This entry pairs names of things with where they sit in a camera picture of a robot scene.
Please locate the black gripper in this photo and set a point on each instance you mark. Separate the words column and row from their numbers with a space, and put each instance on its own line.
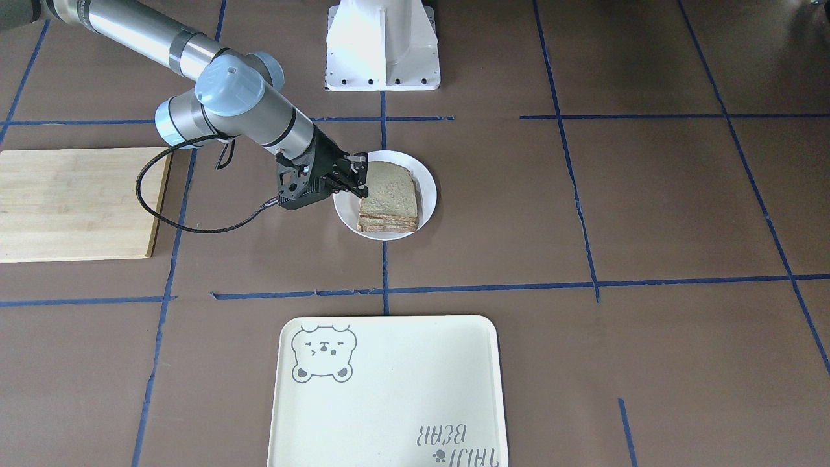
column 326, row 157

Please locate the white round plate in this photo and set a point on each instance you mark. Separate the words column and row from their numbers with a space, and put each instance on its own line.
column 347, row 205

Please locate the brown bread slice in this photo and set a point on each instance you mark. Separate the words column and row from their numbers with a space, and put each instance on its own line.
column 391, row 193

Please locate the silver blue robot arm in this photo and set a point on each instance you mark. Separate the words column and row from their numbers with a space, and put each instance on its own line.
column 234, row 95

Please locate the cream bear tray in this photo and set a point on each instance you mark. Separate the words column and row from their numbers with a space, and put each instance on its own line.
column 388, row 391

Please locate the wooden cutting board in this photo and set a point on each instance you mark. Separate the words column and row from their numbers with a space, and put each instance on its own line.
column 74, row 205

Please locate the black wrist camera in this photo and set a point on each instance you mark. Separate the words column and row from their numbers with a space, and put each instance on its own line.
column 293, row 176

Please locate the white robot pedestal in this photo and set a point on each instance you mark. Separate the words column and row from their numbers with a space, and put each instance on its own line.
column 382, row 46

